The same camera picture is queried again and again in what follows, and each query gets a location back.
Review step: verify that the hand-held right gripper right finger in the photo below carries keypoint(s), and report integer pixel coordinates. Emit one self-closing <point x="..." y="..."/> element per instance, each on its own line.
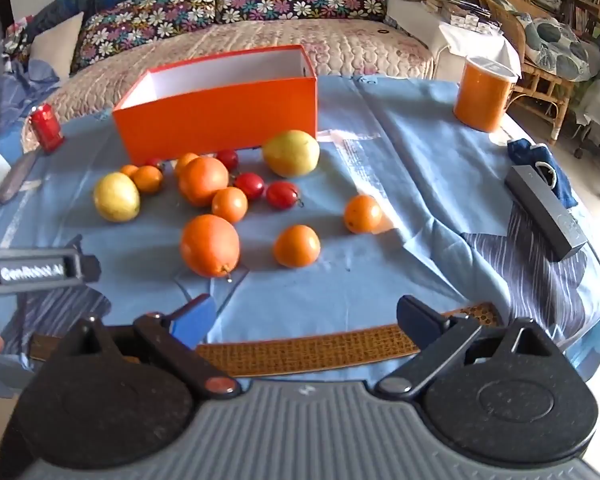
<point x="415" y="317"/>

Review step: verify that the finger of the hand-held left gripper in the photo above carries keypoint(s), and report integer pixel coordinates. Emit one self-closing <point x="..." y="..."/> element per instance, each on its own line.
<point x="90" y="268"/>

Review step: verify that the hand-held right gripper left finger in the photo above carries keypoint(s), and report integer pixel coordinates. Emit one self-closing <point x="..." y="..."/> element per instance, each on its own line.
<point x="195" y="320"/>

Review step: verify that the small yellow pear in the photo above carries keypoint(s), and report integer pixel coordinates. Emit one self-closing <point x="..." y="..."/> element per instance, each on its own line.
<point x="116" y="198"/>

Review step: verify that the large orange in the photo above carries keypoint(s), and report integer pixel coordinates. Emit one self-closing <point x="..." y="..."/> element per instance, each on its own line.
<point x="203" y="181"/>
<point x="210" y="246"/>

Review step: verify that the small orange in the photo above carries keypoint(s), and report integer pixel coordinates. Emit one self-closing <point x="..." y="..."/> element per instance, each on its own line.
<point x="128" y="170"/>
<point x="147" y="180"/>
<point x="296" y="246"/>
<point x="362" y="214"/>
<point x="230" y="205"/>
<point x="185" y="161"/>

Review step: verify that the red tomato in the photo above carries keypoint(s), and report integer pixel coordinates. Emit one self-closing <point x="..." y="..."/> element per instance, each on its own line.
<point x="155" y="162"/>
<point x="282" y="195"/>
<point x="227" y="159"/>
<point x="250" y="186"/>

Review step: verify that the large yellow-green pear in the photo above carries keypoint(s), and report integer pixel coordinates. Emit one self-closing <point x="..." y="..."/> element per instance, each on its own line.
<point x="291" y="154"/>

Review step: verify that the orange cardboard box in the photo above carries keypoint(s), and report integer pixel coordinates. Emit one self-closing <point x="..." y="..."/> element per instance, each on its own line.
<point x="220" y="115"/>

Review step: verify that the grey flat metal tool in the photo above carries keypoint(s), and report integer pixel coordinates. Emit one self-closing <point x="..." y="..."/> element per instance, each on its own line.
<point x="15" y="180"/>

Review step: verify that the red soda can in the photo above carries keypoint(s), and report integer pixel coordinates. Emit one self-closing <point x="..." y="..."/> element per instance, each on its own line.
<point x="46" y="127"/>

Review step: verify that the grey rectangular case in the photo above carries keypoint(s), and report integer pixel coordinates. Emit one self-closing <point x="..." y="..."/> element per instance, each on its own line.
<point x="547" y="212"/>

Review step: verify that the blue striped shirt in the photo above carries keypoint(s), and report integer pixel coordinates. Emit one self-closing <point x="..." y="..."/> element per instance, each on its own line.
<point x="30" y="80"/>

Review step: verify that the dark blue cloth pouch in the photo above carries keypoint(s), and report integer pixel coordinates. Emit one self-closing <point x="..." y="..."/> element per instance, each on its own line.
<point x="562" y="180"/>

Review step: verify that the white pillow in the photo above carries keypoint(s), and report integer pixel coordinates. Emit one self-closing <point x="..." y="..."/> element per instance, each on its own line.
<point x="57" y="47"/>

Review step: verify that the orange plastic canister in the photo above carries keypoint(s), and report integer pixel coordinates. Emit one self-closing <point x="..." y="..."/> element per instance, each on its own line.
<point x="482" y="97"/>

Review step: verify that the rattan chair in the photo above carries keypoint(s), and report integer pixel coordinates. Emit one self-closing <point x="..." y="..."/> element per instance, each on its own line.
<point x="535" y="90"/>

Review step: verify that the dark blue patterned cushion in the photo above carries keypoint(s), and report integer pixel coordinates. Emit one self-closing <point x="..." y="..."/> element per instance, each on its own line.
<point x="65" y="7"/>

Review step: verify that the beige quilted bed cover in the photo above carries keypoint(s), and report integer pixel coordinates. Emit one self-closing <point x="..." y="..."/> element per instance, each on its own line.
<point x="230" y="40"/>

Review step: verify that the white cloth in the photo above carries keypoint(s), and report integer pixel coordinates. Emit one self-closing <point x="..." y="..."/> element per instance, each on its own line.
<point x="480" y="45"/>

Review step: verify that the grey spotted seat cushion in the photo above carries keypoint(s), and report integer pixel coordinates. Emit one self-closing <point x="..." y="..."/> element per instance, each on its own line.
<point x="555" y="45"/>

